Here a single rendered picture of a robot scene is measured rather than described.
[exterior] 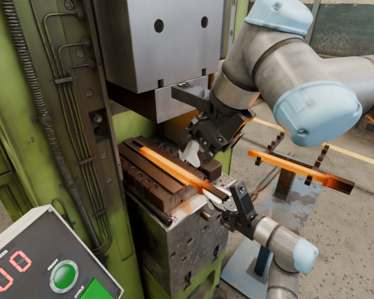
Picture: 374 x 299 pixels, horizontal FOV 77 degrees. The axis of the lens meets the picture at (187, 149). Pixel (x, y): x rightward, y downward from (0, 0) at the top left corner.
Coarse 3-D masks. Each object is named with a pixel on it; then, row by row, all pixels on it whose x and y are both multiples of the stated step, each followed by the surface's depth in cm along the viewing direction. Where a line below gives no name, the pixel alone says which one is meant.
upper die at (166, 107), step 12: (108, 84) 77; (204, 84) 71; (108, 96) 80; (120, 96) 74; (132, 96) 68; (144, 96) 63; (156, 96) 60; (168, 96) 63; (132, 108) 71; (144, 108) 66; (156, 108) 62; (168, 108) 65; (180, 108) 68; (192, 108) 72; (156, 120) 64
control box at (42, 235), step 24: (24, 216) 50; (48, 216) 48; (0, 240) 43; (24, 240) 43; (48, 240) 47; (72, 240) 50; (0, 264) 40; (24, 264) 42; (48, 264) 45; (72, 264) 49; (96, 264) 53; (24, 288) 42; (48, 288) 44; (72, 288) 48; (120, 288) 56
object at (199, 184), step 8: (144, 152) 101; (152, 152) 99; (160, 160) 94; (168, 160) 94; (168, 168) 91; (176, 168) 89; (184, 176) 85; (192, 176) 84; (192, 184) 83; (200, 184) 79; (208, 184) 80; (200, 192) 80; (216, 192) 76; (224, 192) 76; (224, 200) 74
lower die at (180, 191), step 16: (128, 144) 107; (144, 144) 109; (128, 160) 100; (144, 160) 98; (176, 160) 98; (144, 176) 91; (160, 176) 89; (176, 176) 88; (144, 192) 88; (160, 192) 83; (176, 192) 83; (192, 192) 90; (160, 208) 83
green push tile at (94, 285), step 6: (90, 282) 51; (96, 282) 51; (90, 288) 50; (96, 288) 51; (102, 288) 52; (84, 294) 49; (90, 294) 50; (96, 294) 51; (102, 294) 52; (108, 294) 53
